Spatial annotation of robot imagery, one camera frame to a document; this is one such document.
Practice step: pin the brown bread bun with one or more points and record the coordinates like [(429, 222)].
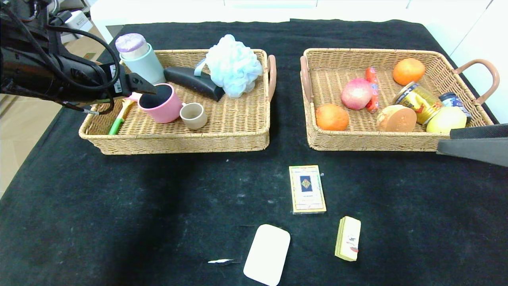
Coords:
[(396, 119)]

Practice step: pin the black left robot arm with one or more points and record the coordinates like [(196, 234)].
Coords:
[(39, 71)]

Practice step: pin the pink peach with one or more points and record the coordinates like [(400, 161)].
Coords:
[(356, 94)]

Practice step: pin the yellow drink can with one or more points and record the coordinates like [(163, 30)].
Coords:
[(418, 101)]

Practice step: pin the white soap bar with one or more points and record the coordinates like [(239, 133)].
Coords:
[(266, 254)]

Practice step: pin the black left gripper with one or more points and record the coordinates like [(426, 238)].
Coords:
[(116, 79)]

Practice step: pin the pink saucepan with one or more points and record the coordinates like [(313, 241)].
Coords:
[(166, 109)]

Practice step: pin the smooth tangerine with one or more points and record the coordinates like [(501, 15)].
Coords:
[(408, 71)]

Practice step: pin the beige cup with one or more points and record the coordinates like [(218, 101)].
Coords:
[(193, 116)]

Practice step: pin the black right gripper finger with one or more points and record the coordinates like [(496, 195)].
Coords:
[(480, 131), (476, 151)]

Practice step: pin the rough-skinned orange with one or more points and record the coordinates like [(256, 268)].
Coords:
[(332, 117)]

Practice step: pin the teal bottle with purple cap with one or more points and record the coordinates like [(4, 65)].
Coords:
[(147, 65)]

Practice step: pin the yellow lemon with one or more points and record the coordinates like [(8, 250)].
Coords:
[(446, 120)]

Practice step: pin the black curved case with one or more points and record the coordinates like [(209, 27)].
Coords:
[(192, 81)]

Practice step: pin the wicker basket with food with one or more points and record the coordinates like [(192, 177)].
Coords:
[(329, 83)]

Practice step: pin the light blue bath loofah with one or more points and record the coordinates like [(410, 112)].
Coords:
[(234, 65)]

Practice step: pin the small white paper scrap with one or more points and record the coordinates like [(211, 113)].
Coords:
[(220, 261)]

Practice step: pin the playing card box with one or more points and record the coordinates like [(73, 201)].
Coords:
[(307, 190)]

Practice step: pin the red sausage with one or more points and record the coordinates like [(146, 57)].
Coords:
[(372, 77)]

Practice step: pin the wicker basket with toiletries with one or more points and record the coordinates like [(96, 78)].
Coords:
[(238, 119)]

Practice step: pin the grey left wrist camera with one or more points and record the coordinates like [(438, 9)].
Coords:
[(79, 22)]

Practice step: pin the small yellow block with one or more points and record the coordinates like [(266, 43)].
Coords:
[(348, 240)]

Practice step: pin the blue tin can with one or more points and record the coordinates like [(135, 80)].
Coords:
[(456, 100)]

